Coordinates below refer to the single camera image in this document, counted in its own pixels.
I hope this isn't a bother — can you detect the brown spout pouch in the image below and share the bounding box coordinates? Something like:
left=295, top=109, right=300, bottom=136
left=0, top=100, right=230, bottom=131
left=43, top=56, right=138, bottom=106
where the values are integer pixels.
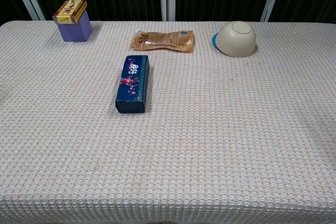
left=130, top=29, right=195, bottom=53

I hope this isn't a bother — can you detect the purple box with yellow lid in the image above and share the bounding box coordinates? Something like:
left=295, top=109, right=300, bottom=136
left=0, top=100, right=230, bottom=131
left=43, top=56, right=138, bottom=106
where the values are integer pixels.
left=52, top=0, right=93, bottom=42

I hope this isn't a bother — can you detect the beige checkered tablecloth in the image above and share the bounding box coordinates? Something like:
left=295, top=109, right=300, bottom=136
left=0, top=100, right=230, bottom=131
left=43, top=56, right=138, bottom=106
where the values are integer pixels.
left=0, top=20, right=336, bottom=224

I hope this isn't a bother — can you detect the cream bowl with blue rim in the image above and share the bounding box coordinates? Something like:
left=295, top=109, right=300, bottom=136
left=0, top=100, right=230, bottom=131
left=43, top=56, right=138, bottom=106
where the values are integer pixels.
left=211, top=20, right=257, bottom=58

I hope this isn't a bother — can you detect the blue glasses box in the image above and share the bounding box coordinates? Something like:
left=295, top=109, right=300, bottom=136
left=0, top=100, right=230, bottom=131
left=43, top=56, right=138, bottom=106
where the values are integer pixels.
left=114, top=55, right=151, bottom=114

